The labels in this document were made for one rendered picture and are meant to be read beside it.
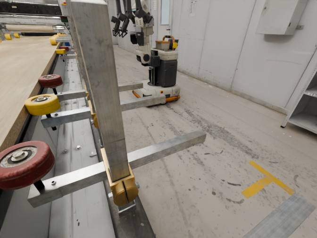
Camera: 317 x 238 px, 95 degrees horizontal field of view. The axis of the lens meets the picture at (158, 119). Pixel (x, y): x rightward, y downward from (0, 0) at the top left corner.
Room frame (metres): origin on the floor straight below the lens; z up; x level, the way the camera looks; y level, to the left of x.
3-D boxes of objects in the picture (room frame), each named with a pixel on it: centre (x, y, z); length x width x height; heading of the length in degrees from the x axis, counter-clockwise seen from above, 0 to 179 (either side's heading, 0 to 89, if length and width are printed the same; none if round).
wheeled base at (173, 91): (2.46, 0.07, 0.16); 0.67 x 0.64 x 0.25; 119
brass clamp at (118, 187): (0.22, 0.09, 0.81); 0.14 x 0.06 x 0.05; 28
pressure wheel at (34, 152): (0.17, 0.23, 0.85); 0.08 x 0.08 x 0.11
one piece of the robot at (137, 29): (2.32, 0.32, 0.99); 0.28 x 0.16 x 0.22; 29
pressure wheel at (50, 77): (0.61, 0.46, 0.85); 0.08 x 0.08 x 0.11
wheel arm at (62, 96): (0.70, 0.29, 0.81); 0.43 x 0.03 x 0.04; 118
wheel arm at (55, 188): (0.26, 0.05, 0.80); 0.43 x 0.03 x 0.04; 118
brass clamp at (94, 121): (0.44, 0.21, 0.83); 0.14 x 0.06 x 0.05; 28
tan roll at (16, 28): (3.78, 2.62, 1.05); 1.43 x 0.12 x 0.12; 118
